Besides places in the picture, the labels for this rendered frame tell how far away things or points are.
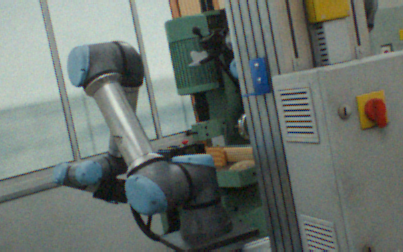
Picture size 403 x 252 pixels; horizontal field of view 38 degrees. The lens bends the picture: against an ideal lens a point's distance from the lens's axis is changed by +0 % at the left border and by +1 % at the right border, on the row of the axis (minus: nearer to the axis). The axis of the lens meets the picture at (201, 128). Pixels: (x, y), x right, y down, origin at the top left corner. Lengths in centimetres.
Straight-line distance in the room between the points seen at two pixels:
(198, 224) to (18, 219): 196
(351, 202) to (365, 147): 11
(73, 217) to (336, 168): 257
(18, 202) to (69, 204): 31
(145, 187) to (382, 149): 61
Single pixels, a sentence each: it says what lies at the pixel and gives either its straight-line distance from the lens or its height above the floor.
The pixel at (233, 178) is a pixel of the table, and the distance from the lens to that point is 216.
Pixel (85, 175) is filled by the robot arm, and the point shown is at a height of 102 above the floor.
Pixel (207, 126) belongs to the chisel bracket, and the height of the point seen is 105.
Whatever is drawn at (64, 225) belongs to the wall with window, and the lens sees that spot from 360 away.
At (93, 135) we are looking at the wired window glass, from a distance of 375.
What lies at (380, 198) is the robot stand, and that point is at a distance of 127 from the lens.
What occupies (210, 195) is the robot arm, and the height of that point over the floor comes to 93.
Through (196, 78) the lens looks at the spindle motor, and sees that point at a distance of 237.
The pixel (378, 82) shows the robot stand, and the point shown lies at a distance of 126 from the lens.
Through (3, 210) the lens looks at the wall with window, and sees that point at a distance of 346.
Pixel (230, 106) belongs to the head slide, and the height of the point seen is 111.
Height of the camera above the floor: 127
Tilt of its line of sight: 5 degrees down
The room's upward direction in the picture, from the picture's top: 11 degrees counter-clockwise
